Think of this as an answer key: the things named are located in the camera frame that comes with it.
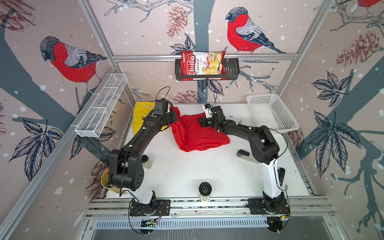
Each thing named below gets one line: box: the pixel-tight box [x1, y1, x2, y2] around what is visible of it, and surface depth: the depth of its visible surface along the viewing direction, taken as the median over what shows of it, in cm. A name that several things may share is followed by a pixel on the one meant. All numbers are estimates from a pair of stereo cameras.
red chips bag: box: [181, 50, 227, 81], surface depth 90 cm
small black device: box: [277, 167, 286, 187], surface depth 83 cm
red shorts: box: [169, 106, 231, 152], surface depth 97 cm
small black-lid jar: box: [141, 154, 153, 170], surface depth 83 cm
